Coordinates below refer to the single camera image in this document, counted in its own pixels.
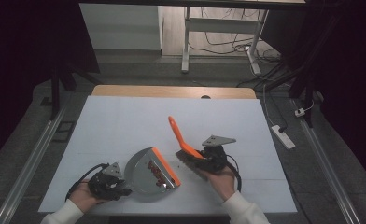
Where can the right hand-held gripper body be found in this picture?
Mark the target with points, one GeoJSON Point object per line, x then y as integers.
{"type": "Point", "coordinates": [215, 157]}

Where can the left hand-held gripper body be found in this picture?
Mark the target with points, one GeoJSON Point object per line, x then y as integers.
{"type": "Point", "coordinates": [106, 185]}

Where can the grey dustpan orange edge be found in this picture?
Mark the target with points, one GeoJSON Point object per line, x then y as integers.
{"type": "Point", "coordinates": [140, 174]}

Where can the orange brush dark bristles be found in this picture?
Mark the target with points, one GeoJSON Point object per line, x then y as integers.
{"type": "Point", "coordinates": [181, 137]}

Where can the person's left hand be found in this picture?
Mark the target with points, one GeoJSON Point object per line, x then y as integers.
{"type": "Point", "coordinates": [83, 197]}

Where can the person's right hand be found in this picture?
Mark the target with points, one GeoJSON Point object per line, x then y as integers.
{"type": "Point", "coordinates": [221, 185]}

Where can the white table cover sheet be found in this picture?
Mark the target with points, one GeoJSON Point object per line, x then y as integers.
{"type": "Point", "coordinates": [171, 124]}

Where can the black table grommet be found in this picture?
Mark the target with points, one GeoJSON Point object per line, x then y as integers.
{"type": "Point", "coordinates": [205, 96]}

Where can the white power strip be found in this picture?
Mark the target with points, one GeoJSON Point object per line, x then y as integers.
{"type": "Point", "coordinates": [283, 137]}

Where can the small white adapter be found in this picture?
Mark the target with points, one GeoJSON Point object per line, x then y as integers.
{"type": "Point", "coordinates": [300, 112]}

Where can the black metal stand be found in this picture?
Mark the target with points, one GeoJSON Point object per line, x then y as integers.
{"type": "Point", "coordinates": [56, 90]}
{"type": "Point", "coordinates": [305, 87]}

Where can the dark curtain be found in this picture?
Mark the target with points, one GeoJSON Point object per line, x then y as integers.
{"type": "Point", "coordinates": [349, 77]}
{"type": "Point", "coordinates": [22, 62]}

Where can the aluminium floor rail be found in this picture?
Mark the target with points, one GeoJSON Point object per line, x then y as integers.
{"type": "Point", "coordinates": [31, 161]}
{"type": "Point", "coordinates": [327, 165]}

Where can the white desk frame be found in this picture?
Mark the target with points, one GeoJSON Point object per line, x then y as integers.
{"type": "Point", "coordinates": [221, 25]}

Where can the white wall cabinet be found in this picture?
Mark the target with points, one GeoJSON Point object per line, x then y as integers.
{"type": "Point", "coordinates": [119, 26]}

